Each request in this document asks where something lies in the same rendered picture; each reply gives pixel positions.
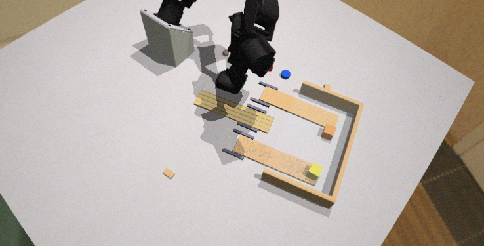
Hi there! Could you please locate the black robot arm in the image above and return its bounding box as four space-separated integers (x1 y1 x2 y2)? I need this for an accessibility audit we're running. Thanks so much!
153 0 279 77

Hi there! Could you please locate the small tan rectangular block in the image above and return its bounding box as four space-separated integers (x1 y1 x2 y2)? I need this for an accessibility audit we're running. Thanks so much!
163 168 175 179

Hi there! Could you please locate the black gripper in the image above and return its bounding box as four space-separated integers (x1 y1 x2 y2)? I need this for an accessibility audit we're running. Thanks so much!
215 44 249 94

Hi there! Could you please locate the blue cylinder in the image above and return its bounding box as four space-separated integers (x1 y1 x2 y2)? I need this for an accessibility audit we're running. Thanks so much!
281 70 291 79

